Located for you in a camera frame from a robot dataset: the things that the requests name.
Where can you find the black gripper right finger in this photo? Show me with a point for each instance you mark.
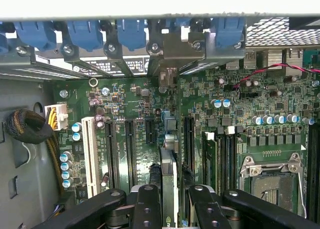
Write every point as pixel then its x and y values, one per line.
pixel 207 209

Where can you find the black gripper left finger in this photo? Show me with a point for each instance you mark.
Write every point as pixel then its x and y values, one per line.
pixel 148 209

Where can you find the RAM slot with black latches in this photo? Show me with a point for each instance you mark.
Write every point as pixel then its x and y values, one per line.
pixel 235 164
pixel 221 164
pixel 313 174

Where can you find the RAM slot with white latches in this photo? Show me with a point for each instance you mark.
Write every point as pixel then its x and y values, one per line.
pixel 228 164

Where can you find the long black expansion slot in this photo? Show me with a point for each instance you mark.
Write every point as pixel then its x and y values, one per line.
pixel 190 141
pixel 130 154
pixel 112 154

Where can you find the thin metal locking lever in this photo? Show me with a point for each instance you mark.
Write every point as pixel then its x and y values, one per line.
pixel 301 196
pixel 264 194

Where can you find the CPU socket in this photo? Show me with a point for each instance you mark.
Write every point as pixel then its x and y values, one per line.
pixel 272 189

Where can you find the white expansion slot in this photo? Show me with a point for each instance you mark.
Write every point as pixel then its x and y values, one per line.
pixel 91 159

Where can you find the short black expansion slot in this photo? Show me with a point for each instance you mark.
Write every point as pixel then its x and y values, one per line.
pixel 150 131

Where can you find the green motherboard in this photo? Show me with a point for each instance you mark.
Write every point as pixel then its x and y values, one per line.
pixel 140 99

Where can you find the white power connector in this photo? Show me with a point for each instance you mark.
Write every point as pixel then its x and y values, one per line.
pixel 61 116

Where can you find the dark grey PC case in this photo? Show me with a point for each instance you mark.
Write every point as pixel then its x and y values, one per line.
pixel 22 164

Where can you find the metal slot cover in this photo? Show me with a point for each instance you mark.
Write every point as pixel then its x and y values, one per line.
pixel 50 66
pixel 92 69
pixel 122 67

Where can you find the silver USB port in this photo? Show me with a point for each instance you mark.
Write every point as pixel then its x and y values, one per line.
pixel 250 60
pixel 233 65

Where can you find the ribbed silver port block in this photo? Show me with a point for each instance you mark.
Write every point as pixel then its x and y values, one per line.
pixel 275 59

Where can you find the tall silver port block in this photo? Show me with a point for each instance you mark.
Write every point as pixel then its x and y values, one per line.
pixel 293 61

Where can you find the teal serial port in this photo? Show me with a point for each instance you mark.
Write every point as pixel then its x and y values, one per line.
pixel 308 58

